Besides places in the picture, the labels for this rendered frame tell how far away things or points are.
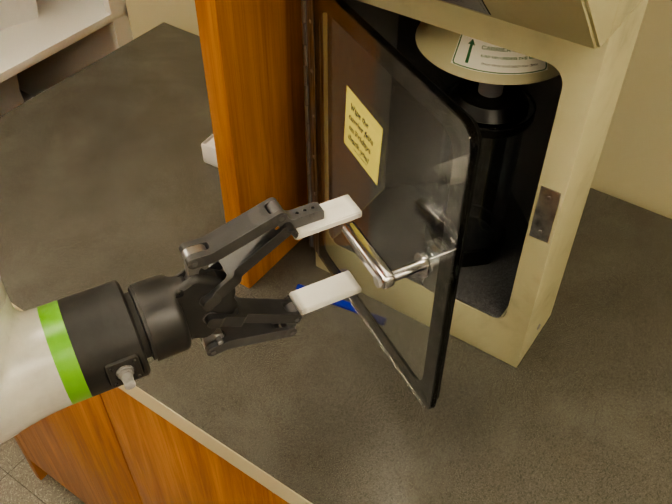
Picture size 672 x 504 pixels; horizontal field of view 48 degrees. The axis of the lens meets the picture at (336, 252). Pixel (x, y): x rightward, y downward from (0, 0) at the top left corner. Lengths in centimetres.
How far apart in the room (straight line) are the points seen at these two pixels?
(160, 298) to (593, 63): 43
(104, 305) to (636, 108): 85
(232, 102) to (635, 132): 65
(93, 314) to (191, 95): 85
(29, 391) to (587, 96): 55
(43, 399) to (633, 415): 68
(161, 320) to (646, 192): 86
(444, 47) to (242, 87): 24
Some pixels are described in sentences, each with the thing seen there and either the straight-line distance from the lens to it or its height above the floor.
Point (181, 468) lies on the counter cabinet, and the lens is 122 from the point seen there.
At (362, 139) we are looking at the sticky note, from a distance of 79.
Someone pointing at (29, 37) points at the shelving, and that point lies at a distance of 179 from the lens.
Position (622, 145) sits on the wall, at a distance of 128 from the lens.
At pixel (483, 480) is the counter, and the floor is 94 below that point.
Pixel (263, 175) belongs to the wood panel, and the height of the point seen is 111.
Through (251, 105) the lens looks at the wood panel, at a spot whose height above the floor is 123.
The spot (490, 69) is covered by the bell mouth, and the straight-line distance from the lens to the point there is 79.
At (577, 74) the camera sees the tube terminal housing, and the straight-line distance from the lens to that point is 73.
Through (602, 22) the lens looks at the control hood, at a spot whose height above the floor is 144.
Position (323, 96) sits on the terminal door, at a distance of 86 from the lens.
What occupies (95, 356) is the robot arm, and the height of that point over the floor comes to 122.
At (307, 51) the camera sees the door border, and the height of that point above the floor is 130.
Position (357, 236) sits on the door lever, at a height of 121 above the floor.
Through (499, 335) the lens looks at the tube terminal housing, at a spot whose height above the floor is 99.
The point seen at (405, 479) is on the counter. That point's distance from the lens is 91.
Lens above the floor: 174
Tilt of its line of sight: 45 degrees down
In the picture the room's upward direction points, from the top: straight up
